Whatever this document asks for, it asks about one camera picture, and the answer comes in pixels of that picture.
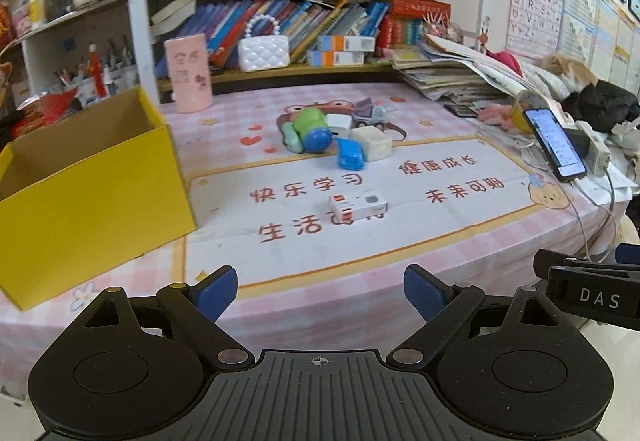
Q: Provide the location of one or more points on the orange and white cat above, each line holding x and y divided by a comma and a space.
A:
570, 68

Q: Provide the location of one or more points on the antler headband decoration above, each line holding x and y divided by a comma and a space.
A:
437, 26

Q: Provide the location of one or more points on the white charger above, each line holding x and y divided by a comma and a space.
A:
339, 123

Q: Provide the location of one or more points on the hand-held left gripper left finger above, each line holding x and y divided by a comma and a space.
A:
218, 292

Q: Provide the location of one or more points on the red thick books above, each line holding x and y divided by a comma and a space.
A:
400, 32

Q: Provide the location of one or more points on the light blue toy car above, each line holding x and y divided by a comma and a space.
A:
350, 155

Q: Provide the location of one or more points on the red hanging ornament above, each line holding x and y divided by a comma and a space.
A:
96, 71

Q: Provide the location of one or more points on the blue round toy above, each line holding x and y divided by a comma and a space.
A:
318, 140

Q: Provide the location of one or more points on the pink cartoon cup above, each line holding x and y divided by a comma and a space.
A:
189, 76

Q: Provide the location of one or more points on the white cube toy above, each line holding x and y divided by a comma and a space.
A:
372, 145

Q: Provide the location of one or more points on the deer wall sticker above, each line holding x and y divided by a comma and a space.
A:
484, 38

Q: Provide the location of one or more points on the red cloth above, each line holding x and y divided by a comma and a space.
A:
505, 62

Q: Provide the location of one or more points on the grey toy truck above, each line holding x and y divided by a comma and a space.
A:
372, 113

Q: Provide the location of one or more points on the black cloth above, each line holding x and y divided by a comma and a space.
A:
605, 101

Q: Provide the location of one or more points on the yellow cup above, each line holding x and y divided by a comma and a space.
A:
520, 113

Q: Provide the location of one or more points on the yellow chart wall poster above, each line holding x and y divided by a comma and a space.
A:
620, 36

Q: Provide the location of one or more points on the thick grey-edged books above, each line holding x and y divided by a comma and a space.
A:
175, 13

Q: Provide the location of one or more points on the row of colourful books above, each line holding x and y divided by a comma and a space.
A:
310, 21

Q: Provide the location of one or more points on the yellow cardboard box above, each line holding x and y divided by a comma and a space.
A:
100, 201

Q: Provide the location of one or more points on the white side cabinet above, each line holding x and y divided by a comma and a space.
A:
60, 28

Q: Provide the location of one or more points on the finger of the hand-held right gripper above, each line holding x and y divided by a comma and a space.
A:
630, 252
575, 262

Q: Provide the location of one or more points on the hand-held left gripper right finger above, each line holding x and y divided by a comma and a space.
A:
422, 292

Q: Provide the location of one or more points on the blue chart wall poster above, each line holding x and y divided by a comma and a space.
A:
582, 11

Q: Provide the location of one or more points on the mint green toy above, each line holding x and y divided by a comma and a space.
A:
290, 139

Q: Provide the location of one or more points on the stack of books and papers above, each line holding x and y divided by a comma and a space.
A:
450, 76

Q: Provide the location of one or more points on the pink printed desk mat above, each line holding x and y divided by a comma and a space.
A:
450, 231

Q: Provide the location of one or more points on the red paper decoration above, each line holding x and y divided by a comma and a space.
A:
45, 108

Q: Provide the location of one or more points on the white power strip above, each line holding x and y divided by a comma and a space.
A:
597, 151

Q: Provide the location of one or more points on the red dictionary box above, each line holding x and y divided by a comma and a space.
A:
420, 7

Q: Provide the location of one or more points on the pen organizer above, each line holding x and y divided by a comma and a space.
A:
117, 76

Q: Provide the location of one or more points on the orange and blue box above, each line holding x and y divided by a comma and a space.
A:
347, 43
335, 59

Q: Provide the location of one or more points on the pink plush toy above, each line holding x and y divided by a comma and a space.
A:
492, 114

